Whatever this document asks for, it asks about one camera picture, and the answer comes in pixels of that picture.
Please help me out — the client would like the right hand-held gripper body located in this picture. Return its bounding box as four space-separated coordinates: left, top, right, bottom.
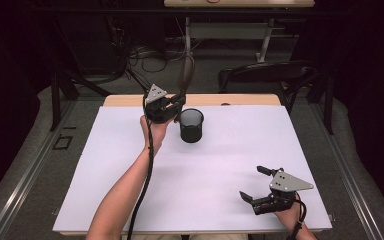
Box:
251 169 315 216

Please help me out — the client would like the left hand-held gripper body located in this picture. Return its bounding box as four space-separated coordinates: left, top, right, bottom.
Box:
143 83 182 125

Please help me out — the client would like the black mesh pen holder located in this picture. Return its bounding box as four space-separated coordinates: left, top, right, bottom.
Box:
178 108 205 144

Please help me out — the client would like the dark brown comb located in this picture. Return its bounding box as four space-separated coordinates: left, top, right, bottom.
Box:
178 54 196 99

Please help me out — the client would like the person's left hand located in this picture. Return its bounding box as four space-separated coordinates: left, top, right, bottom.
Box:
139 114 174 155

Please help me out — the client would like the person's right hand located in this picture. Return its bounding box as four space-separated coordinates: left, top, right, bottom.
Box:
274 194 307 232

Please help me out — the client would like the wooden table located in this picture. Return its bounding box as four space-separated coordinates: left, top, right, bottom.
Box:
52 93 333 236

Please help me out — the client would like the white table mat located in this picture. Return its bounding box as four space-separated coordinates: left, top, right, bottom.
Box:
52 104 333 233

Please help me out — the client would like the desk with white metal legs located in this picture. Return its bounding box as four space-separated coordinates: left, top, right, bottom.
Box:
163 0 316 64

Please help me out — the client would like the black metal stand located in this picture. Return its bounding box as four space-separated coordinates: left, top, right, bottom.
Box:
48 19 112 133
306 66 336 136

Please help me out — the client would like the black chair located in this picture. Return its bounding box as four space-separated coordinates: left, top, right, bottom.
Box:
217 60 324 114

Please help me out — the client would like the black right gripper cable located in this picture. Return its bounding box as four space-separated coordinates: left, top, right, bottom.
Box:
286 191 309 240

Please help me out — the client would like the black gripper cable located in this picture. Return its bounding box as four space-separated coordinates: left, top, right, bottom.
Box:
126 94 156 240
286 191 309 240

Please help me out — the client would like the aluminium floor rail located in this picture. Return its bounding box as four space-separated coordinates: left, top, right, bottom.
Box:
311 101 384 240
0 99 78 240

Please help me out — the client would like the bundle of black floor cables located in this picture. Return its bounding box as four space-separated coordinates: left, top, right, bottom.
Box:
106 16 194 84

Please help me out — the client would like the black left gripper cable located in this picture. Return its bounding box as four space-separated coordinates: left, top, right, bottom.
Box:
126 94 156 240

